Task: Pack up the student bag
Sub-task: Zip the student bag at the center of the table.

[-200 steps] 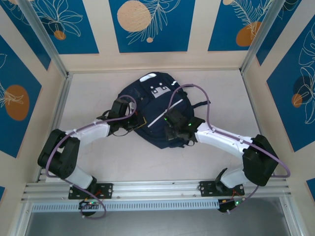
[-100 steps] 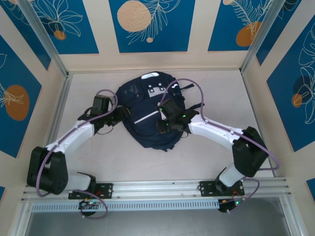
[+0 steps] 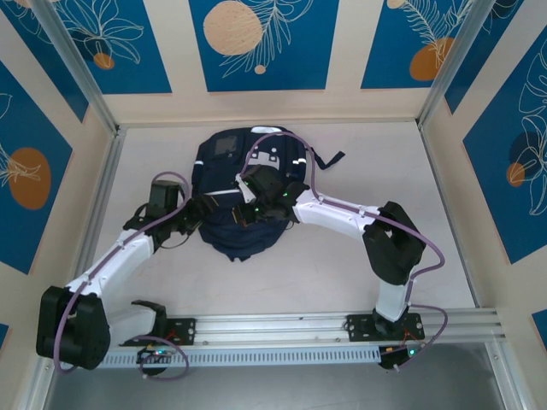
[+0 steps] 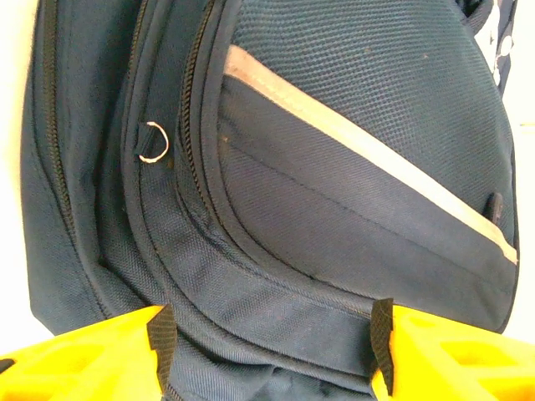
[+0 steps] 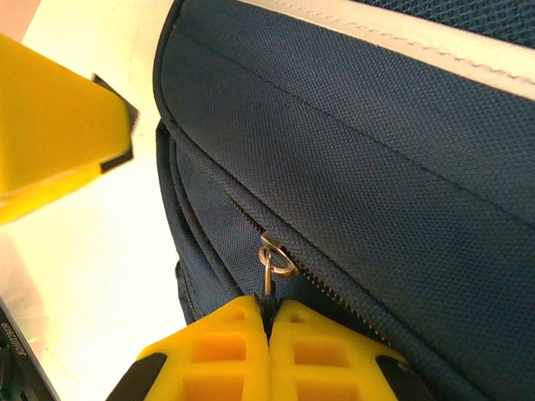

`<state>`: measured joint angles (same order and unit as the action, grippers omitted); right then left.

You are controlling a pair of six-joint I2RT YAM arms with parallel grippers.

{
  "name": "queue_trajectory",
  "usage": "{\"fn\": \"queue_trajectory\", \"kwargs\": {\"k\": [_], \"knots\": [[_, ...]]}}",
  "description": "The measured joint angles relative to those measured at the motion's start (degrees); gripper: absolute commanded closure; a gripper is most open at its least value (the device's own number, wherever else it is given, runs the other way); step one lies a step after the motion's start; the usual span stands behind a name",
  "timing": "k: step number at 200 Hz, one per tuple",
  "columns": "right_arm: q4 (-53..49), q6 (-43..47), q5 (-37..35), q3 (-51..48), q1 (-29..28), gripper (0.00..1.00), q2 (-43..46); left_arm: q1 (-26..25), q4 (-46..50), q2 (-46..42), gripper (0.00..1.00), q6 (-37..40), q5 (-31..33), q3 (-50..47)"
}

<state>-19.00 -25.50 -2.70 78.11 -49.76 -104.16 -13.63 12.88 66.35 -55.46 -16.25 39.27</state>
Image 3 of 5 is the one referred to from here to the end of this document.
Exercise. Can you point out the navy blue backpack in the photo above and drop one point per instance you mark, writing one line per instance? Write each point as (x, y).
(239, 243)

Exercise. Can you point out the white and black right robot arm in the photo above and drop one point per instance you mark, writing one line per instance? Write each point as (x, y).
(337, 213)

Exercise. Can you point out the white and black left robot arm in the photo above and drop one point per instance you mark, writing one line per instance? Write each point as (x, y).
(111, 265)

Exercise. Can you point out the black controller board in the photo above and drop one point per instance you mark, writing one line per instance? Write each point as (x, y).
(395, 356)
(154, 354)

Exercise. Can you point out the aluminium side rail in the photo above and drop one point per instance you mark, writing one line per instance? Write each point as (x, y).
(107, 179)
(442, 192)

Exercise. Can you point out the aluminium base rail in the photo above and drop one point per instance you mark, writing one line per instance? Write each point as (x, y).
(265, 326)

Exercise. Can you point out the blue floral wall panel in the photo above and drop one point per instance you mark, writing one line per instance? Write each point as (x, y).
(384, 42)
(51, 72)
(483, 77)
(491, 192)
(42, 128)
(149, 77)
(299, 64)

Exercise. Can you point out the aluminium frame post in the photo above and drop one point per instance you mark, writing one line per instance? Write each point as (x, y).
(459, 64)
(79, 64)

